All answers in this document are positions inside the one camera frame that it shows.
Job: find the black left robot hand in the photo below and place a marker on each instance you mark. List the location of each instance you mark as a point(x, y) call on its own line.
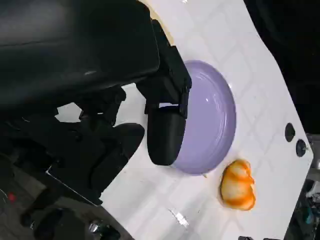
point(75, 50)

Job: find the lilac plate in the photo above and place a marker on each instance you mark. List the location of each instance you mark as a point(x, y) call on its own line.
point(210, 112)

